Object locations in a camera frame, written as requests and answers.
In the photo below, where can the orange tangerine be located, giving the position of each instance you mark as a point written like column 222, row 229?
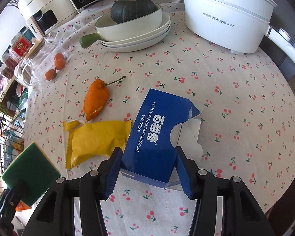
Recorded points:
column 60, row 64
column 50, row 74
column 58, row 56

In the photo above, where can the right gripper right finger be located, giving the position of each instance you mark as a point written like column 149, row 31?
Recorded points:
column 241, row 213

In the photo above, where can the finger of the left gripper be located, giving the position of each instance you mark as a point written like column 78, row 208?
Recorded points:
column 9, row 200

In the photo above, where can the black wire rack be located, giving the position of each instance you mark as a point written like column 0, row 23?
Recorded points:
column 11, row 141

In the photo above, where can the brown twig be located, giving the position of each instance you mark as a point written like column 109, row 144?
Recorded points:
column 107, row 84

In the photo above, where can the yellow green sponge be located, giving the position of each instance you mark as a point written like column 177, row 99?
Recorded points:
column 33, row 169

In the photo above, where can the white electric cooking pot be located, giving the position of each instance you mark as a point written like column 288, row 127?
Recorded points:
column 238, row 25

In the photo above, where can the stacked white plates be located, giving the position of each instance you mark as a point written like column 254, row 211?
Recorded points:
column 144, row 41

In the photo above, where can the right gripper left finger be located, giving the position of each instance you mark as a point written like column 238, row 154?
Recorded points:
column 54, row 214

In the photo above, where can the dark green pumpkin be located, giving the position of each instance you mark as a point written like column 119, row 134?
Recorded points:
column 127, row 10

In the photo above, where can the red label jar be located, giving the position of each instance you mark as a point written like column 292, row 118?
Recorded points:
column 20, row 45

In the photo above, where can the cream air fryer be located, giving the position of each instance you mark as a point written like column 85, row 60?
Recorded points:
column 42, row 16

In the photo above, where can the yellow snack wrapper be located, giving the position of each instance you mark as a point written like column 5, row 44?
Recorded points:
column 86, row 140

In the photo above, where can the orange peel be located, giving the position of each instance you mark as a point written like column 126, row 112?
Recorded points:
column 95, row 99

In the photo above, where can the blue biscuit box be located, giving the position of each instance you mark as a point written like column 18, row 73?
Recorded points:
column 164, row 122

